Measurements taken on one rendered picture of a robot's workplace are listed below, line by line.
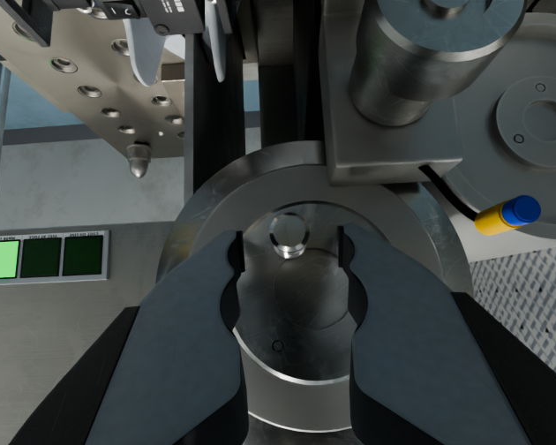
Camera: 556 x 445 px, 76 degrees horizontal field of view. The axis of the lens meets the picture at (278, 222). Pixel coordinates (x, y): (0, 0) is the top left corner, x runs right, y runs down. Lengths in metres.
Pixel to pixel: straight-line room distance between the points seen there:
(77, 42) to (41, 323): 0.38
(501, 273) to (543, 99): 0.19
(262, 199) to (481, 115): 0.12
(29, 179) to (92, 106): 2.56
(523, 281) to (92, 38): 0.41
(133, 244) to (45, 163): 2.48
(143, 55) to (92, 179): 2.57
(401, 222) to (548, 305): 0.18
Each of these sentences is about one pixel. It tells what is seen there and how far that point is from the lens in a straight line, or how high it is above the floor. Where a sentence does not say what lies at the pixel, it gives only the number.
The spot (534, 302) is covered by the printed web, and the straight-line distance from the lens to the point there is 0.34.
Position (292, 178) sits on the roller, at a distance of 0.17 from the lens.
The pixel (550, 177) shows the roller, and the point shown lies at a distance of 0.22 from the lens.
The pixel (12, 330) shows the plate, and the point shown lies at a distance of 0.63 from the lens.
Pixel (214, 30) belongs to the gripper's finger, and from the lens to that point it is 0.20.
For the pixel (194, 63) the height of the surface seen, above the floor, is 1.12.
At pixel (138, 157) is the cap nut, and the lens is 0.56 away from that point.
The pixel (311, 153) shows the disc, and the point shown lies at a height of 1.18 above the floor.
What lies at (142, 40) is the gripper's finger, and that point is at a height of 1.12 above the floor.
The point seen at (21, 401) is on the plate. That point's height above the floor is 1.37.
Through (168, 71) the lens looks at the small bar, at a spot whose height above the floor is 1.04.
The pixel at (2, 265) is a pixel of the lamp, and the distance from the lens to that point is 0.64.
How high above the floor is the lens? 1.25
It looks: 12 degrees down
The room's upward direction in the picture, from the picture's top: 177 degrees clockwise
